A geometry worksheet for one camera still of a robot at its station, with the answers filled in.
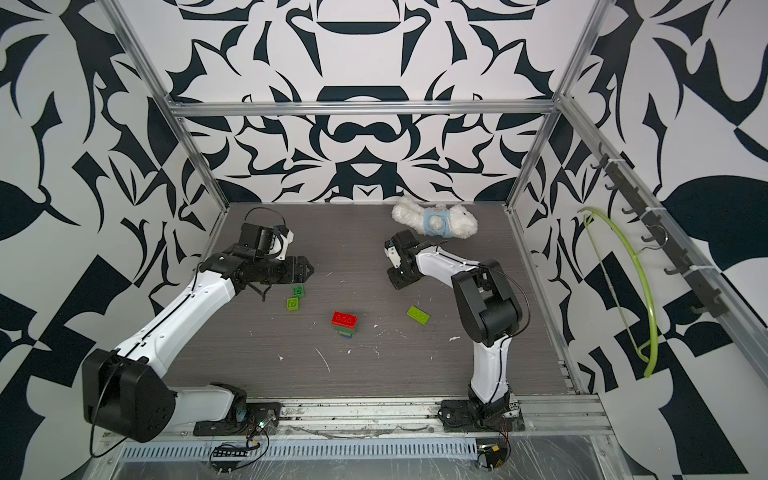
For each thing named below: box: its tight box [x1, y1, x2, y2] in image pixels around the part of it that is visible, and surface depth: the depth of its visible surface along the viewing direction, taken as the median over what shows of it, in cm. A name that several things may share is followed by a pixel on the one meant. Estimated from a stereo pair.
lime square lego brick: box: [286, 297, 299, 311], surface depth 94 cm
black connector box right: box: [477, 444, 508, 468], surface depth 73 cm
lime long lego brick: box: [406, 305, 431, 325], surface depth 93 cm
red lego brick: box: [331, 311, 359, 330], surface depth 83 cm
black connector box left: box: [213, 448, 248, 457], surface depth 74 cm
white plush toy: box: [392, 203, 478, 239], surface depth 106 cm
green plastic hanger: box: [577, 207, 658, 378], surface depth 64 cm
